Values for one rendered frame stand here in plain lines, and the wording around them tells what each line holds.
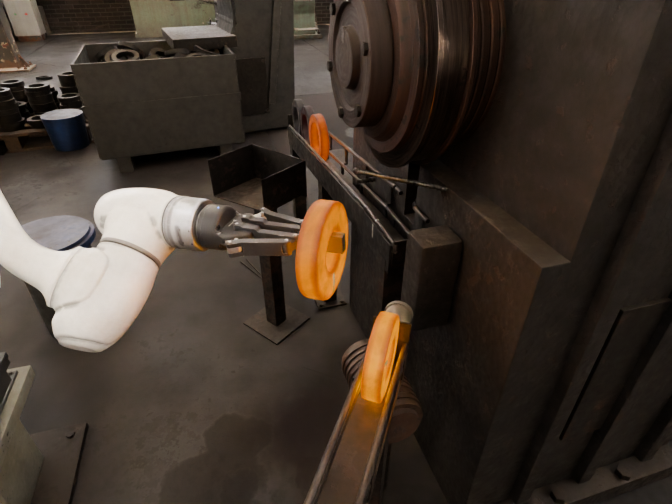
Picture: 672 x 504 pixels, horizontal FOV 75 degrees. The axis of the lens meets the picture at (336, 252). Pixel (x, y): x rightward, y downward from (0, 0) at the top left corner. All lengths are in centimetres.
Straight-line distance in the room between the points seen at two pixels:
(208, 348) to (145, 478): 53
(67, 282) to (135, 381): 111
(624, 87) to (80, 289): 81
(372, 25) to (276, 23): 304
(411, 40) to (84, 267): 65
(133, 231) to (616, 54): 74
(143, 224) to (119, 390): 112
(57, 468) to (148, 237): 105
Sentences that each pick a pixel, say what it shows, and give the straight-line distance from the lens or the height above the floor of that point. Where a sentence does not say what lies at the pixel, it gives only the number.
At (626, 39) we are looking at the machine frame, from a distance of 74.
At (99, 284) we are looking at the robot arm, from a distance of 74.
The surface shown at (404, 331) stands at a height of 70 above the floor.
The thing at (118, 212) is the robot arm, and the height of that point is 94.
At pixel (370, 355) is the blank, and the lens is 72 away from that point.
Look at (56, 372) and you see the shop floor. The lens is 200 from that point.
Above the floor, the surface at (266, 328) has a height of 1.
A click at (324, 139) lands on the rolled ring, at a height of 72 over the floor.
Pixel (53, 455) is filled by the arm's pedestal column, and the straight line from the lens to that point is 172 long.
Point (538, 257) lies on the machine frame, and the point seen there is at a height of 87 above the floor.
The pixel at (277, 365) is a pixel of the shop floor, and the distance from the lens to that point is 174.
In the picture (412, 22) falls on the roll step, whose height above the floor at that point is 120.
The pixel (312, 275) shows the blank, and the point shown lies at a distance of 62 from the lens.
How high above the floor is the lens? 129
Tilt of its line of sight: 34 degrees down
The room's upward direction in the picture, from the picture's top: straight up
